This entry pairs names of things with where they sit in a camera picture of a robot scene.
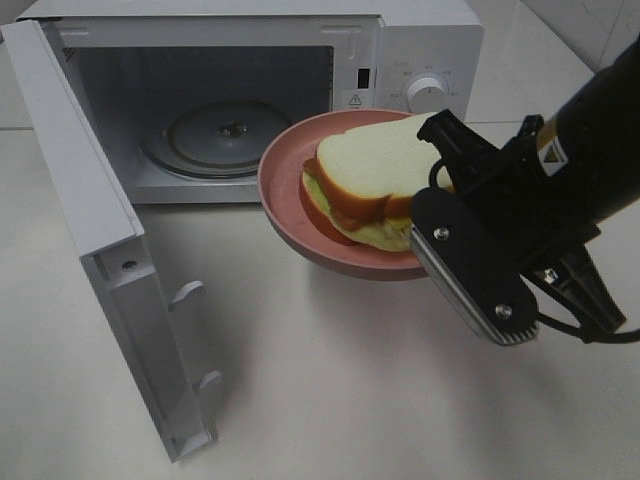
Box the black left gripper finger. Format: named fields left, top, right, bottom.
left=524, top=246, right=626, bottom=333

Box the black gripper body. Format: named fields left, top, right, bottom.
left=449, top=115, right=600, bottom=280

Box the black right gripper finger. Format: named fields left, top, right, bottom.
left=417, top=110, right=499, bottom=169

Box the sandwich with white bread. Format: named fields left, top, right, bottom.
left=299, top=112, right=440, bottom=253

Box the pink round plate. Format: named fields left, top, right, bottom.
left=257, top=109, right=427, bottom=281

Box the white microwave door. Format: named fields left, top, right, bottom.
left=2, top=20, right=222, bottom=461

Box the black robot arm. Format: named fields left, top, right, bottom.
left=410, top=45, right=639, bottom=346

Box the white upper power knob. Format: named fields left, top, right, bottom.
left=405, top=73, right=448, bottom=114

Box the white warning label sticker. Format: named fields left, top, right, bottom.
left=339, top=89, right=371, bottom=109

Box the glass microwave turntable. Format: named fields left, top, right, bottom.
left=141, top=100, right=291, bottom=180

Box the white microwave oven body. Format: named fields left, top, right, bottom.
left=12, top=1, right=484, bottom=205

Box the black camera cable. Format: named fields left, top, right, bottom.
left=427, top=157, right=640, bottom=345

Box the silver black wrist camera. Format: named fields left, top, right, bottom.
left=410, top=187, right=538, bottom=346

